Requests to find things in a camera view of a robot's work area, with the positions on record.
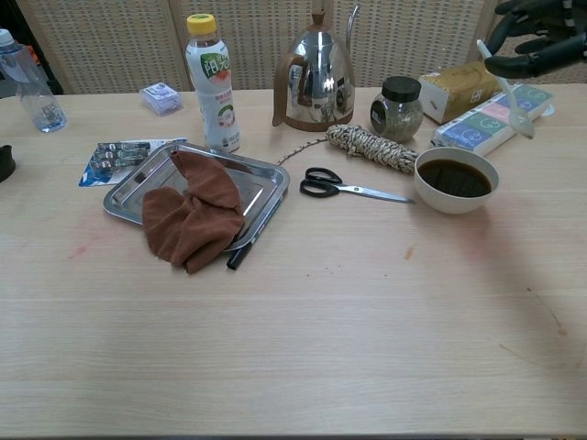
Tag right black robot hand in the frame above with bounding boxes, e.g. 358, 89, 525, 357
483, 0, 587, 80

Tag white plastic spoon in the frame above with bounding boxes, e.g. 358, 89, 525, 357
476, 38, 537, 140

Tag white bowl with dark liquid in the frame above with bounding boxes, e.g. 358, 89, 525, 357
414, 146, 501, 215

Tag gold tissue box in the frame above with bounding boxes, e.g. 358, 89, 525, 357
417, 60, 505, 126

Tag multicolour tissue pack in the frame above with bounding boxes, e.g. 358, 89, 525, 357
430, 82, 555, 158

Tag glass jar black lid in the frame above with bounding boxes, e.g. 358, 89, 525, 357
370, 75, 425, 144

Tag steel gooseneck kettle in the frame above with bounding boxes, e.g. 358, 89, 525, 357
271, 4, 361, 131

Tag yellow-capped drink bottle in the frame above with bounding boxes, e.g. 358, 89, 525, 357
184, 13, 243, 155

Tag black marker pen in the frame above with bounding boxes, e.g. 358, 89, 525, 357
226, 201, 282, 272

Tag small clear purple box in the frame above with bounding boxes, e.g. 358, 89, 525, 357
139, 81, 185, 115

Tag brown cloth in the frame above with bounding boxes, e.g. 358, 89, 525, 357
140, 149, 247, 276

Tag steel rectangular tray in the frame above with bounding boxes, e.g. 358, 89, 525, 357
102, 141, 292, 249

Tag woven folding screen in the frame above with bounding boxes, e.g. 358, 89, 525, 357
16, 0, 587, 95

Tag blue blister pack clips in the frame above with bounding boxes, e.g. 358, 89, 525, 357
77, 136, 189, 189

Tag clear water bottle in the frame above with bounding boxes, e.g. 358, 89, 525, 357
0, 28, 69, 135

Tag black cast-iron teapot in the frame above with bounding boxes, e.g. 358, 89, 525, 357
0, 144, 17, 185

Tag braided rope bundle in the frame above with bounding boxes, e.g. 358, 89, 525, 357
276, 124, 421, 176

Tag black-handled scissors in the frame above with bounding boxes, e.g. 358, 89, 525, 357
299, 167, 417, 205

